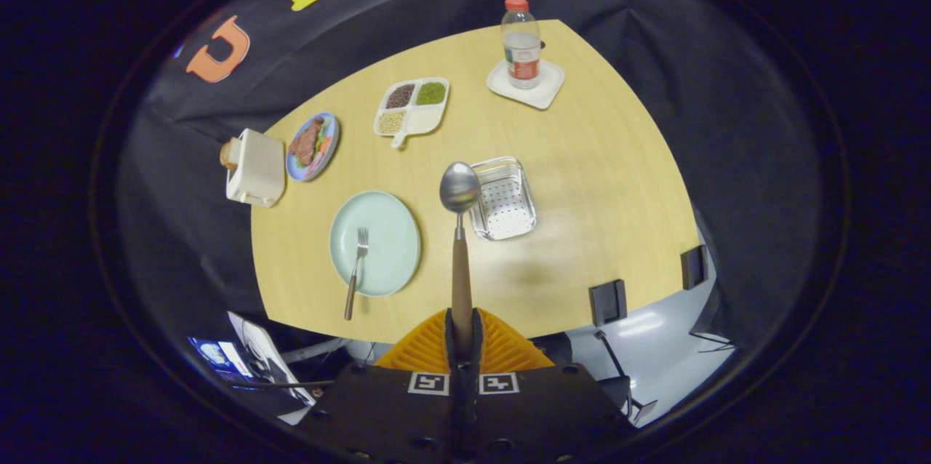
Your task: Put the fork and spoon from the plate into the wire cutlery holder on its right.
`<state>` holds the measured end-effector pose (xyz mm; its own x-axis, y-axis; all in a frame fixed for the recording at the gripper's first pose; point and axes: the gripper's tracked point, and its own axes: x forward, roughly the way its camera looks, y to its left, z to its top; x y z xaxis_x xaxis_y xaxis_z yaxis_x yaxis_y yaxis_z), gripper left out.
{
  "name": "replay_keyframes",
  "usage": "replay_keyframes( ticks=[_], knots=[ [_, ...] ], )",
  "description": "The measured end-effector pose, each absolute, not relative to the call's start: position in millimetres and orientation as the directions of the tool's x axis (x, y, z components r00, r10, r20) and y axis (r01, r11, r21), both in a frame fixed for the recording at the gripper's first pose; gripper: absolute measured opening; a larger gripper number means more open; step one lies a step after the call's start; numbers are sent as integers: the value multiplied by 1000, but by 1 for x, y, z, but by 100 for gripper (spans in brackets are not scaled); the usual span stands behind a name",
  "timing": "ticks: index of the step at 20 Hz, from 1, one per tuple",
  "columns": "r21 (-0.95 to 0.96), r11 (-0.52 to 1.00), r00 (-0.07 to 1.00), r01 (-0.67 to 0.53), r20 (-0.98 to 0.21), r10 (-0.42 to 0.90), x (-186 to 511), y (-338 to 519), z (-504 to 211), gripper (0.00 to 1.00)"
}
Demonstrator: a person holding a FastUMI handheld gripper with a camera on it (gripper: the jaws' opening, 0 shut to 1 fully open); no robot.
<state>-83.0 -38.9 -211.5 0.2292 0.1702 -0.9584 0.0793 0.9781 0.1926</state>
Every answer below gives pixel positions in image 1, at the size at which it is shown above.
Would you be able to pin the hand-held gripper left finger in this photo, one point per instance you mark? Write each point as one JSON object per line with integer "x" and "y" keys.
{"x": 454, "y": 358}

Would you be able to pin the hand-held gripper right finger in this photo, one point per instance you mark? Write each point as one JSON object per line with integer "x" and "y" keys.
{"x": 474, "y": 358}

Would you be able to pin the light green plate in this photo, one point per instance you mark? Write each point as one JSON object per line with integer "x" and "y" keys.
{"x": 389, "y": 242}

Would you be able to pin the black table clamp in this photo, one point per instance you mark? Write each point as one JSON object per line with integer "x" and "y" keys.
{"x": 693, "y": 268}
{"x": 607, "y": 302}

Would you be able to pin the black metal stand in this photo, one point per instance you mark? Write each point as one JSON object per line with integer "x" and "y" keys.
{"x": 618, "y": 384}
{"x": 716, "y": 322}

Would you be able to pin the perforated metal basket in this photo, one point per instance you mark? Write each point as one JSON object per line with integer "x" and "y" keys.
{"x": 505, "y": 206}

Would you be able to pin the white flat board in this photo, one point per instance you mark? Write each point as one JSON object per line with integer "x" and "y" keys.
{"x": 273, "y": 362}

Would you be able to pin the lit blue screen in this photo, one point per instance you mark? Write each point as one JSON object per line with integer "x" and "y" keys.
{"x": 218, "y": 358}

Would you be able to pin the white divided bean tray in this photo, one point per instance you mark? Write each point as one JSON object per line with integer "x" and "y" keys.
{"x": 422, "y": 118}

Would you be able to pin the blue plate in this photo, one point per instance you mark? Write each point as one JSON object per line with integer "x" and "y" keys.
{"x": 327, "y": 140}

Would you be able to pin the brown meat with vegetables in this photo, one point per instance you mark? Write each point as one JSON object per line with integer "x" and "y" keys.
{"x": 307, "y": 144}

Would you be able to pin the white toaster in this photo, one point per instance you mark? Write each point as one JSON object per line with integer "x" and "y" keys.
{"x": 256, "y": 169}

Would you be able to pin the white square coaster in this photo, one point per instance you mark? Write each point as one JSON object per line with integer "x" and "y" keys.
{"x": 542, "y": 89}

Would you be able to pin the toast bread slice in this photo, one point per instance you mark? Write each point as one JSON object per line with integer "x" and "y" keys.
{"x": 228, "y": 155}

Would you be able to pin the clear bottle red cap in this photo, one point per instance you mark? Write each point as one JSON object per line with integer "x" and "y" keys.
{"x": 521, "y": 49}

